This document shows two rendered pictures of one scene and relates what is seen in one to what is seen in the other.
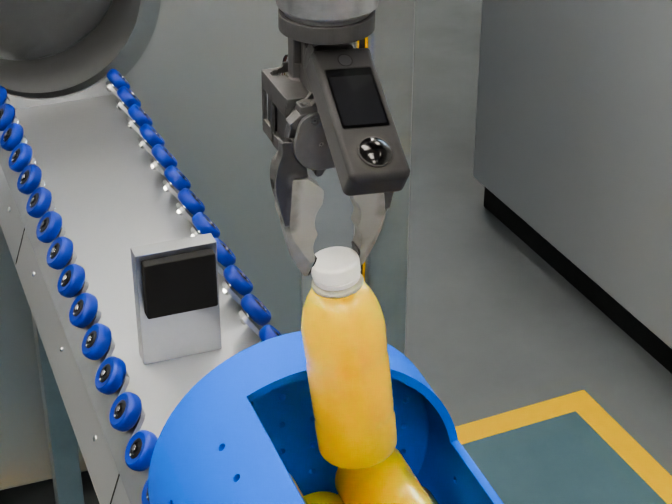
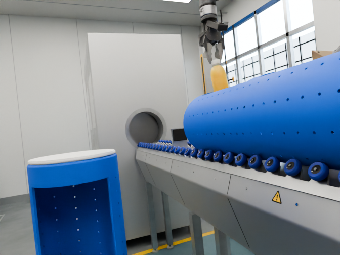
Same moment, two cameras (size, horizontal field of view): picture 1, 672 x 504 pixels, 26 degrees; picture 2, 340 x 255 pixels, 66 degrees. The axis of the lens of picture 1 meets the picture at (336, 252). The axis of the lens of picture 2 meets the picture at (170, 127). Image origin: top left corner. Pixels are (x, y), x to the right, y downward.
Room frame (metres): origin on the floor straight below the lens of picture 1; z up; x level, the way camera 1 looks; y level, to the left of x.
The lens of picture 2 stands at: (-0.19, 0.21, 1.10)
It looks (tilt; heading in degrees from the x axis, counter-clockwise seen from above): 0 degrees down; 1
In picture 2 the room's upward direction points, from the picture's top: 6 degrees counter-clockwise
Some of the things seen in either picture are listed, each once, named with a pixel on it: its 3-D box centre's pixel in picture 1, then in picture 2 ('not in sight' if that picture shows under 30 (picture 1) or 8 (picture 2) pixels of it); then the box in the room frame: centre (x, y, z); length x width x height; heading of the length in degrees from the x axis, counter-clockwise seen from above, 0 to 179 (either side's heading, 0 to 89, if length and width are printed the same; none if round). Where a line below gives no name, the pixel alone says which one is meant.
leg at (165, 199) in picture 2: not in sight; (166, 213); (2.17, 0.37, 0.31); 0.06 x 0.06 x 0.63; 21
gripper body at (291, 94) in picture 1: (323, 82); (209, 31); (1.01, 0.01, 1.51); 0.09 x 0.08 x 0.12; 21
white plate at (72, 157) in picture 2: not in sight; (74, 156); (0.69, 0.56, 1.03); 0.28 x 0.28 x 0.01
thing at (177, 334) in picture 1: (178, 302); (179, 139); (1.49, 0.19, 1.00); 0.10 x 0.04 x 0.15; 111
